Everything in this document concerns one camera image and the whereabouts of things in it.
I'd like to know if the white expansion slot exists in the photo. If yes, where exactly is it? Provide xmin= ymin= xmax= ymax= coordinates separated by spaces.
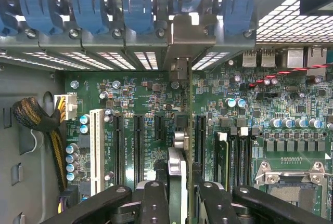
xmin=89 ymin=108 xmax=105 ymax=196

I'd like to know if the silver USB port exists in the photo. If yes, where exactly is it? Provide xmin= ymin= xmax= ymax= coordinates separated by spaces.
xmin=241 ymin=49 xmax=258 ymax=68
xmin=261 ymin=49 xmax=276 ymax=68

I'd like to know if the long black expansion slot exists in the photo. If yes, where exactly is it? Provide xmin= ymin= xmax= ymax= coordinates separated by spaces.
xmin=113 ymin=113 xmax=125 ymax=187
xmin=195 ymin=114 xmax=208 ymax=183
xmin=134 ymin=113 xmax=145 ymax=191

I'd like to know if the CPU socket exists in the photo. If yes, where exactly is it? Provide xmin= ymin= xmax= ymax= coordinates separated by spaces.
xmin=256 ymin=160 xmax=333 ymax=209

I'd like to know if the green motherboard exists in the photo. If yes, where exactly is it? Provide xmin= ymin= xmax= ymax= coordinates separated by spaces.
xmin=63 ymin=48 xmax=333 ymax=209

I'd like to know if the black open PC case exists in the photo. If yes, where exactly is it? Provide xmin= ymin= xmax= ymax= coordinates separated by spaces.
xmin=0 ymin=0 xmax=333 ymax=224

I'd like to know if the white power connector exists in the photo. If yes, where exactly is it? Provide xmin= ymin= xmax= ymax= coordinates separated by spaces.
xmin=54 ymin=93 xmax=78 ymax=121

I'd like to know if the blue slot clip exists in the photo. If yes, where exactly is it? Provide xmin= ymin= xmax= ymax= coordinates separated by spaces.
xmin=222 ymin=0 xmax=255 ymax=36
xmin=71 ymin=0 xmax=111 ymax=35
xmin=121 ymin=0 xmax=157 ymax=35
xmin=19 ymin=0 xmax=65 ymax=36
xmin=0 ymin=18 xmax=12 ymax=37

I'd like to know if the silver network port block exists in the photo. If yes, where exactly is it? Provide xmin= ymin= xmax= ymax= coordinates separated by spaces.
xmin=277 ymin=47 xmax=305 ymax=69
xmin=306 ymin=47 xmax=328 ymax=77

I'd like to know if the red black twisted wire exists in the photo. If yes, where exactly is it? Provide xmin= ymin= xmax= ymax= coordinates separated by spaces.
xmin=248 ymin=62 xmax=333 ymax=87

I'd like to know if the braided black yellow power cable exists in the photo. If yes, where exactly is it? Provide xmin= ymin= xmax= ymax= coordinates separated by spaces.
xmin=11 ymin=96 xmax=69 ymax=193

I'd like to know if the short black expansion slot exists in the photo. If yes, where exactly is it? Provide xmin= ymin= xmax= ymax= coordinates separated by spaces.
xmin=155 ymin=114 xmax=166 ymax=143

